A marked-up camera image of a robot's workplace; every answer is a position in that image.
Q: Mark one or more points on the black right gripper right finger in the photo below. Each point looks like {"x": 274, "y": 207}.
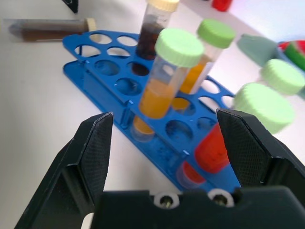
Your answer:
{"x": 250, "y": 148}

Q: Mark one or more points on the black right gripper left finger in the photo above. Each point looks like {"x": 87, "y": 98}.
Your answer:
{"x": 71, "y": 171}

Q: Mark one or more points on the red test tube green cap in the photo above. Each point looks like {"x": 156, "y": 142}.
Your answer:
{"x": 262, "y": 107}

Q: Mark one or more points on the brown test tube cream cap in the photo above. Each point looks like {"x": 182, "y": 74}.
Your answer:
{"x": 152, "y": 35}
{"x": 47, "y": 31}

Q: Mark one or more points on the blue test tube rack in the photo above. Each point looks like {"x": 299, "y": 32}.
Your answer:
{"x": 104, "y": 78}

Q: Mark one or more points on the yellow test tube green cap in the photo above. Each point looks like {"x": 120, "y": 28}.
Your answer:
{"x": 209, "y": 47}
{"x": 157, "y": 100}

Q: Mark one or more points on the grey-green block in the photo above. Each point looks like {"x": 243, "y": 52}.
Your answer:
{"x": 257, "y": 48}

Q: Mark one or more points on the black pointed object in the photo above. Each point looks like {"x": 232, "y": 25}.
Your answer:
{"x": 71, "y": 4}

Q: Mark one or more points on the red and green toy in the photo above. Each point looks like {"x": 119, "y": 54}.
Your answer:
{"x": 294, "y": 51}

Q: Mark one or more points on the red round object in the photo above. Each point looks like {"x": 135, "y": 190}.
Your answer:
{"x": 221, "y": 4}

